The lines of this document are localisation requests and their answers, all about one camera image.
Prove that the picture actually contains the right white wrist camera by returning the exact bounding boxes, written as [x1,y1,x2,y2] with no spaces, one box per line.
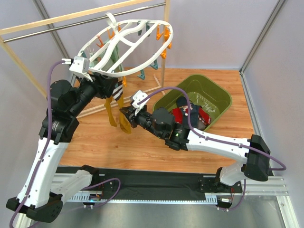
[131,90,150,116]

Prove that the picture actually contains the purple cable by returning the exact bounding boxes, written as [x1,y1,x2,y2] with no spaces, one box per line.
[136,86,287,171]
[9,59,72,228]

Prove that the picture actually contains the red panda sock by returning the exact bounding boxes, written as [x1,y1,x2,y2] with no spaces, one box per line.
[199,107,211,126]

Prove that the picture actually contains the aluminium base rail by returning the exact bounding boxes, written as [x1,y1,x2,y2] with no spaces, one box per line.
[64,169,288,205]

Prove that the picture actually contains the metal hanging rod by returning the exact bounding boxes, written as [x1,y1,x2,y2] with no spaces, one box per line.
[3,0,167,44]

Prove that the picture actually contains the mustard yellow sock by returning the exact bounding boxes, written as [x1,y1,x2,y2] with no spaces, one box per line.
[111,80,132,135]
[104,96,117,127]

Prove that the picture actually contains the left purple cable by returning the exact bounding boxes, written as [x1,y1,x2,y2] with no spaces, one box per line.
[9,59,72,228]

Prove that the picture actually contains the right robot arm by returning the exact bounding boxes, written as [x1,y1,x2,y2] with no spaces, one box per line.
[120,106,270,186]

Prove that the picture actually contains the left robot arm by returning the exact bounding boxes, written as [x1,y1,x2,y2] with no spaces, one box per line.
[6,76,118,223]

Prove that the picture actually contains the white round clip hanger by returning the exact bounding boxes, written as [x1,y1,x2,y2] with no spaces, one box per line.
[77,11,175,78]

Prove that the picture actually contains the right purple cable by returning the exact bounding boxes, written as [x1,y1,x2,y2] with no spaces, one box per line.
[136,86,287,171]

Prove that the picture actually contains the wooden drying rack frame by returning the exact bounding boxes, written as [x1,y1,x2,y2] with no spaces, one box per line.
[0,0,171,118]

